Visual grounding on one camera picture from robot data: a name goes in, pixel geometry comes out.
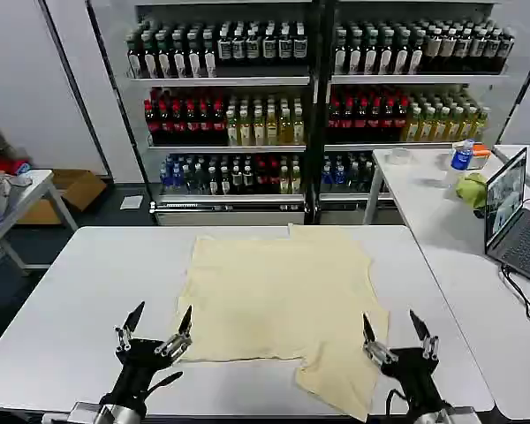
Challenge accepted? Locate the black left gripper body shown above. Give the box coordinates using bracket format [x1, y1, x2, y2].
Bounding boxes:
[100, 337, 180, 416]

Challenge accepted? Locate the black laptop cable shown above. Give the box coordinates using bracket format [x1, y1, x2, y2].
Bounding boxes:
[499, 263, 530, 342]

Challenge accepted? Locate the white table with metal legs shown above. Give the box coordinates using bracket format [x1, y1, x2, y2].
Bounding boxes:
[0, 170, 79, 278]

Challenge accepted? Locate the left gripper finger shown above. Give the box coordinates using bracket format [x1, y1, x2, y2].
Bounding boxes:
[154, 305, 193, 357]
[113, 301, 146, 353]

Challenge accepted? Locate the orange and white box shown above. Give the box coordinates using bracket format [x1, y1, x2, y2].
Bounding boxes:
[469, 143, 494, 171]

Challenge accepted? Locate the clear blue-label water bottle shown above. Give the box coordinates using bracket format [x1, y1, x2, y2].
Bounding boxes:
[444, 139, 476, 190]

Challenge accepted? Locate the brown cardboard box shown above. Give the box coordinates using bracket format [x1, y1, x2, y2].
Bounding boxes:
[16, 169, 109, 225]

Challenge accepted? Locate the white side table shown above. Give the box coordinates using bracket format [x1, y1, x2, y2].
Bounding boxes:
[361, 147, 530, 421]

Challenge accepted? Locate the red cloth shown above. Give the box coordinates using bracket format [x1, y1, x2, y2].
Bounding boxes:
[0, 156, 32, 176]

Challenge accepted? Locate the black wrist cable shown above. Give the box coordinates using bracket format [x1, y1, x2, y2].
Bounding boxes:
[146, 370, 185, 395]
[382, 387, 410, 417]

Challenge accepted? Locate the cream yellow shirt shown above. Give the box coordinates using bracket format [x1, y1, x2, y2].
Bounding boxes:
[176, 223, 390, 423]

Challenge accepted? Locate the grey open laptop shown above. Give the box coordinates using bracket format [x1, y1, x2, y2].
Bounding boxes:
[484, 147, 530, 291]

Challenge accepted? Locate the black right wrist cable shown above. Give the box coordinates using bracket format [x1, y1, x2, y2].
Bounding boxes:
[382, 387, 410, 417]

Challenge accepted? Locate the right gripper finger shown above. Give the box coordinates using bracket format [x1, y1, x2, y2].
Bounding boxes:
[361, 313, 399, 366]
[408, 308, 441, 358]

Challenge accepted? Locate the shelf rack with bottles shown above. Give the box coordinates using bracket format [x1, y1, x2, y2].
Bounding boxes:
[86, 0, 518, 226]

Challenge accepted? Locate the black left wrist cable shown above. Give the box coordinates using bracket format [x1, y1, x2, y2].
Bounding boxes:
[146, 370, 185, 395]

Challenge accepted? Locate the green crumpled cloth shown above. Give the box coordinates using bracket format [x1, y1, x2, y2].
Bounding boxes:
[455, 172, 489, 210]

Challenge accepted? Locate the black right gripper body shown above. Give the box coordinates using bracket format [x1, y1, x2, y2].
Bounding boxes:
[379, 347, 452, 412]

